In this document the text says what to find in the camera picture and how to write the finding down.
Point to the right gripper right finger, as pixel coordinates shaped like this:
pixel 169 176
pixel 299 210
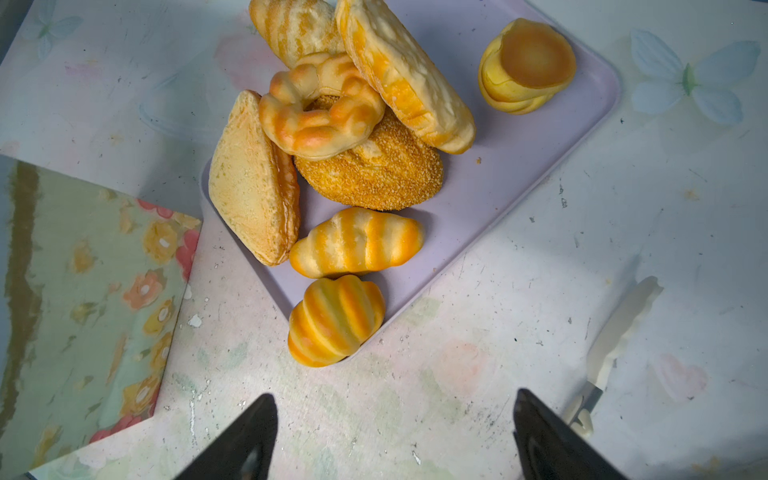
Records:
pixel 549 449

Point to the small round bun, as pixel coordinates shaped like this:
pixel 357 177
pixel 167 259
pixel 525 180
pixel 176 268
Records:
pixel 525 66

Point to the lilac plastic tray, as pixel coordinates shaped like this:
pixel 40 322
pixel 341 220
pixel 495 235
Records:
pixel 511 155

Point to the striped round roll near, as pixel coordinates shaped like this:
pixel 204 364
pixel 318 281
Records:
pixel 334 319

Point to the striped croissant roll middle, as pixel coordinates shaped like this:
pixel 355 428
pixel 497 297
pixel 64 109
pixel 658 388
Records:
pixel 357 241

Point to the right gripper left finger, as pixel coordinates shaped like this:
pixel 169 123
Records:
pixel 243 450

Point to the triangular toast bread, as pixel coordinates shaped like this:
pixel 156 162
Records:
pixel 254 186

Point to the floral table mat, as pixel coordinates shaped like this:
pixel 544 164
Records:
pixel 132 95

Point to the twisted ring bread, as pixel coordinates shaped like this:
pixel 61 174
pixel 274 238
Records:
pixel 321 107

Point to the white metal tongs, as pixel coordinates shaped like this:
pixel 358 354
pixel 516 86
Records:
pixel 609 345

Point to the sesame oval bread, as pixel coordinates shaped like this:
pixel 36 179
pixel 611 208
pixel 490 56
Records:
pixel 390 171

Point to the striped bread roll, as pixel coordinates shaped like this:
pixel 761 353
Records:
pixel 296 28

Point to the paper bag with floral sides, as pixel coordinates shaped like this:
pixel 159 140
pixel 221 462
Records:
pixel 91 284

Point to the long glazed loaf bread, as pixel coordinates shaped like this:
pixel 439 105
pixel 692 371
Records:
pixel 408 81

